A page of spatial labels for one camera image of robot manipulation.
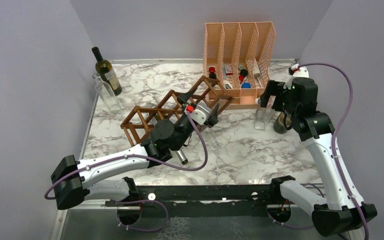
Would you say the green bottle silver cap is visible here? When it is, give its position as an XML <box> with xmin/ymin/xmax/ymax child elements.
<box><xmin>153</xmin><ymin>114</ymin><xmax>190</xmax><ymax>166</ymax></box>

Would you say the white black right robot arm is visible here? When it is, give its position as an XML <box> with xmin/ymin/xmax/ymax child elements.
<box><xmin>260</xmin><ymin>77</ymin><xmax>377</xmax><ymax>237</ymax></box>

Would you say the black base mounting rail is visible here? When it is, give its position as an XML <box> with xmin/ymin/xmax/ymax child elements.
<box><xmin>104</xmin><ymin>184</ymin><xmax>286</xmax><ymax>218</ymax></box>

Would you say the brown wooden wine rack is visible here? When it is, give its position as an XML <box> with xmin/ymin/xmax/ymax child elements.
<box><xmin>120</xmin><ymin>75</ymin><xmax>235</xmax><ymax>146</ymax></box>

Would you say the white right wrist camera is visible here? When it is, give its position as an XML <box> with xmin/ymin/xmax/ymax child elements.
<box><xmin>285</xmin><ymin>63</ymin><xmax>309</xmax><ymax>89</ymax></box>

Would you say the clear glass bottle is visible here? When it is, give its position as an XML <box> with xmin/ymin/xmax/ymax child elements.
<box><xmin>254</xmin><ymin>99</ymin><xmax>276</xmax><ymax>131</ymax></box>
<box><xmin>198</xmin><ymin>125</ymin><xmax>219</xmax><ymax>149</ymax></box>
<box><xmin>92</xmin><ymin>73</ymin><xmax>122</xmax><ymax>115</ymax></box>

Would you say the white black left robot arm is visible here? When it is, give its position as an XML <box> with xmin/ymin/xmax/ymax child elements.
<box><xmin>44</xmin><ymin>91</ymin><xmax>220</xmax><ymax>210</ymax></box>

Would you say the peach plastic file organizer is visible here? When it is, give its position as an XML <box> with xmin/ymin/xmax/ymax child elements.
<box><xmin>202</xmin><ymin>21</ymin><xmax>276</xmax><ymax>110</ymax></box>

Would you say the green bottle white label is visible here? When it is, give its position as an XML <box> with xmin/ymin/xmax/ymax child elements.
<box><xmin>273</xmin><ymin>112</ymin><xmax>292</xmax><ymax>134</ymax></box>

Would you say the dark green wine bottle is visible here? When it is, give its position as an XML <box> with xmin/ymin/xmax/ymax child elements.
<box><xmin>91</xmin><ymin>46</ymin><xmax>122</xmax><ymax>96</ymax></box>

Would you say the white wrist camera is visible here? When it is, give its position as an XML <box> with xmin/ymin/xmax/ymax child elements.
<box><xmin>285</xmin><ymin>63</ymin><xmax>309</xmax><ymax>89</ymax></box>
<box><xmin>184</xmin><ymin>102</ymin><xmax>212</xmax><ymax>125</ymax></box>

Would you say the red capped small bottle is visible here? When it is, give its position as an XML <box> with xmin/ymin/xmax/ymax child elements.
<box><xmin>208</xmin><ymin>66</ymin><xmax>217</xmax><ymax>80</ymax></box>

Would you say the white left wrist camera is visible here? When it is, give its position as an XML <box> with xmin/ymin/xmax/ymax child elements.
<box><xmin>184</xmin><ymin>102</ymin><xmax>212</xmax><ymax>125</ymax></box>

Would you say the blue bottle cap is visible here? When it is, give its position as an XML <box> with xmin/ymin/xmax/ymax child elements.
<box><xmin>241</xmin><ymin>82</ymin><xmax>251</xmax><ymax>89</ymax></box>

